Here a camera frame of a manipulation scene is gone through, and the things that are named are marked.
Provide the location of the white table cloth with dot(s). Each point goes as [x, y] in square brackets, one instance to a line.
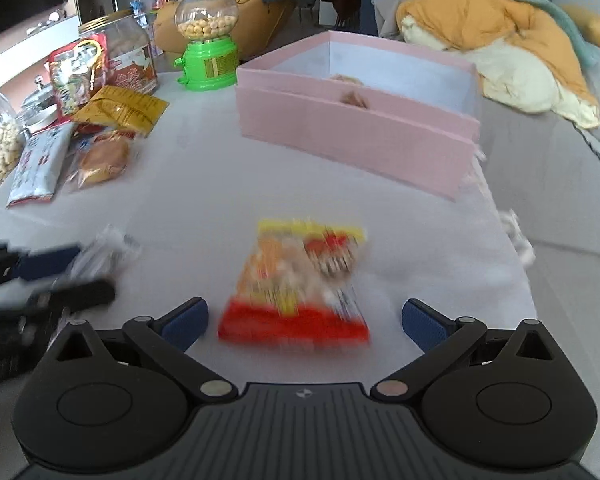
[205, 185]

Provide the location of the white snack packet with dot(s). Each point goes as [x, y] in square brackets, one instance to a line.
[37, 165]

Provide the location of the clear plastic wrapper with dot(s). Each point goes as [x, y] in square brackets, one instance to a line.
[102, 255]

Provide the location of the brown snack in box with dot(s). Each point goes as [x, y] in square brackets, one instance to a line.
[352, 94]

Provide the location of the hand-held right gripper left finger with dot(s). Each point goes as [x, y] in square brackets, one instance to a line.
[185, 322]

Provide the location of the red yellow snack packet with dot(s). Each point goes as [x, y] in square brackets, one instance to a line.
[295, 285]

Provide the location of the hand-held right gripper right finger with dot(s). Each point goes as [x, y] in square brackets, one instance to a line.
[425, 325]

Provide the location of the green candy dispenser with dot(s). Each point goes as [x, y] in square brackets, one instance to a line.
[207, 45]

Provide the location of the glass jar with knob lid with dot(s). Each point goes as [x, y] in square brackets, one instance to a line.
[39, 105]

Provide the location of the clear bread packet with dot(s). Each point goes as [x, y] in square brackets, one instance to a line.
[102, 160]

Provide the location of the orange and white duvet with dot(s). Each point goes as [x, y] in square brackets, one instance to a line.
[505, 50]

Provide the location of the red upright snack packet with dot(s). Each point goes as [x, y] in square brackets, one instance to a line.
[75, 77]

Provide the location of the blue toy bottle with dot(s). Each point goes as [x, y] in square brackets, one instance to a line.
[139, 9]

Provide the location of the grey sofa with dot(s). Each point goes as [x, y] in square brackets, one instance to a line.
[570, 200]

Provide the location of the pink toy bottle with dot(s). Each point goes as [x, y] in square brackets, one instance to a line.
[161, 2]

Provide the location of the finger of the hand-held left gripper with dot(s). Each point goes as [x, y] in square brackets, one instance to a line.
[80, 295]
[45, 262]

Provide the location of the plastic jar with red label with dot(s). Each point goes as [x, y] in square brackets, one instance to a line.
[122, 52]

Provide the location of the pink box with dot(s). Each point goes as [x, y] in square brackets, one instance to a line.
[360, 125]

